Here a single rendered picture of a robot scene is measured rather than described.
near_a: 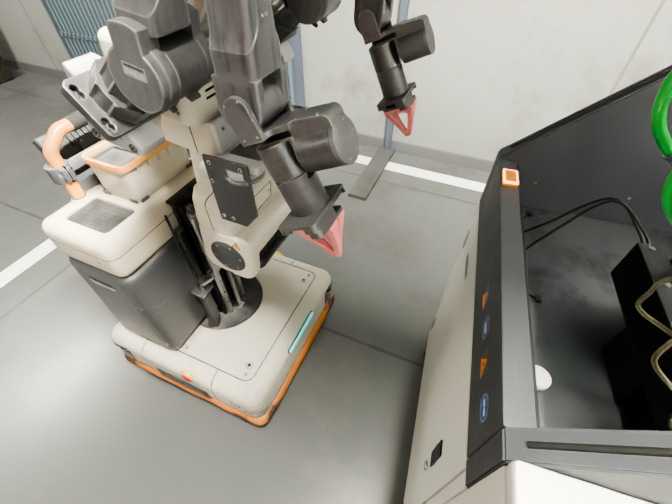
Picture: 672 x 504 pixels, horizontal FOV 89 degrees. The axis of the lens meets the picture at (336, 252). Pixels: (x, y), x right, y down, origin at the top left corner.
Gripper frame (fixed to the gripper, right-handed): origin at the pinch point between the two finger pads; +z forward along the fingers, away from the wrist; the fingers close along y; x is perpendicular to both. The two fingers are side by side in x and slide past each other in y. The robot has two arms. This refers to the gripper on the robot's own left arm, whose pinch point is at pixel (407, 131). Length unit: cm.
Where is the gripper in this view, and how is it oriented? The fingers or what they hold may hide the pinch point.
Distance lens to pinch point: 87.9
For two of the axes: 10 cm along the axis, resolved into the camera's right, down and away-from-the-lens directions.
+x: -8.3, 0.4, 5.5
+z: 3.9, 7.5, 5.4
